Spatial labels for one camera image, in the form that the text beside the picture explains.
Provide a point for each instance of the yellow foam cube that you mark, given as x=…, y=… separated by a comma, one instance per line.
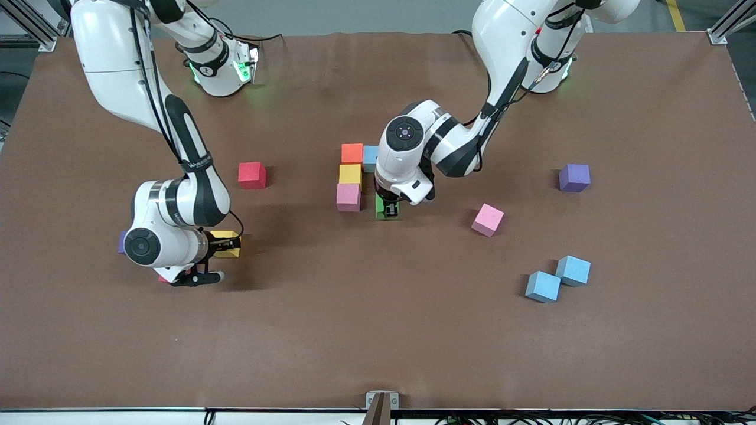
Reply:
x=233, y=253
x=350, y=174

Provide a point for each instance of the green foam cube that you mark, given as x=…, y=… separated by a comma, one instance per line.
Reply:
x=379, y=208

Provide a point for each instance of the pink foam cube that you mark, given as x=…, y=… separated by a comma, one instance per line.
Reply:
x=348, y=197
x=488, y=219

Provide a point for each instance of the blue foam cube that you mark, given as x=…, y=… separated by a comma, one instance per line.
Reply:
x=370, y=157
x=543, y=287
x=573, y=271

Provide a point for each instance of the orange foam cube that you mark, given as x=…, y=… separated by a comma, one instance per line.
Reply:
x=352, y=153

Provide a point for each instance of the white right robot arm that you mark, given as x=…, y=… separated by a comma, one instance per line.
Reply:
x=118, y=65

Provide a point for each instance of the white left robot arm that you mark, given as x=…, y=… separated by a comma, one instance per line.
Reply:
x=508, y=35

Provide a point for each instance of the purple foam cube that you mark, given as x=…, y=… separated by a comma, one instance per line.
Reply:
x=121, y=242
x=574, y=177

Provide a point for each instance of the brown table mat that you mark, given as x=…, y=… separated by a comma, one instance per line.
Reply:
x=366, y=330

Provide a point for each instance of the grey base connector plate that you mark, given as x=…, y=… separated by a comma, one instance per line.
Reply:
x=251, y=62

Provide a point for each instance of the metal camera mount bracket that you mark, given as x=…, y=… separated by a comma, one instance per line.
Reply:
x=382, y=401

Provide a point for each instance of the aluminium frame profile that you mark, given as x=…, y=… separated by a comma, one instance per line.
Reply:
x=717, y=34
x=47, y=41

